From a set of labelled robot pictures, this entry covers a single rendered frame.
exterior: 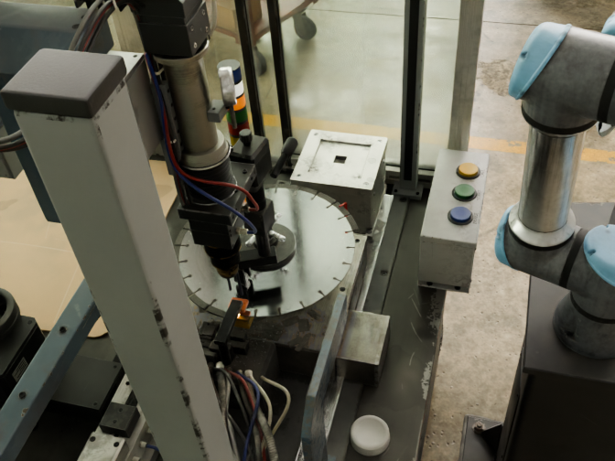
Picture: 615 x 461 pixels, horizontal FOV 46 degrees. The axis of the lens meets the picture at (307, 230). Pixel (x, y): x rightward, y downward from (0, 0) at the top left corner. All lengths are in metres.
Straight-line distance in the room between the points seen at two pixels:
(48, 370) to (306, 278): 0.46
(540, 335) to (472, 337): 0.93
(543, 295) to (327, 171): 0.52
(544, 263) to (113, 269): 1.08
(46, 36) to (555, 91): 0.66
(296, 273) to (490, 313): 1.27
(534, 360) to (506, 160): 1.69
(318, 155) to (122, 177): 1.30
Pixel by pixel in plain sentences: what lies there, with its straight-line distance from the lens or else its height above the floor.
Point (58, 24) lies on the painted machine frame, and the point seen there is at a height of 1.52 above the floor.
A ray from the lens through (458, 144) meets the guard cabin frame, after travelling 1.67.
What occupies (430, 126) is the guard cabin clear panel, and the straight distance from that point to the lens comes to 1.67.
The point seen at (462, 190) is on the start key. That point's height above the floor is 0.91.
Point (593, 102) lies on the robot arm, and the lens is 1.07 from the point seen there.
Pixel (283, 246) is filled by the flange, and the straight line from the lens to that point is 1.34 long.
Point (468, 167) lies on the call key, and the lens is 1.58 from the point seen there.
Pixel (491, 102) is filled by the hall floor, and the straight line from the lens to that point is 3.37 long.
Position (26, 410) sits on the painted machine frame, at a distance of 1.13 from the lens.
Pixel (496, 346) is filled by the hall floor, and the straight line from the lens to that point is 2.41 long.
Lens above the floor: 1.92
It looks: 45 degrees down
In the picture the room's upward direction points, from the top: 5 degrees counter-clockwise
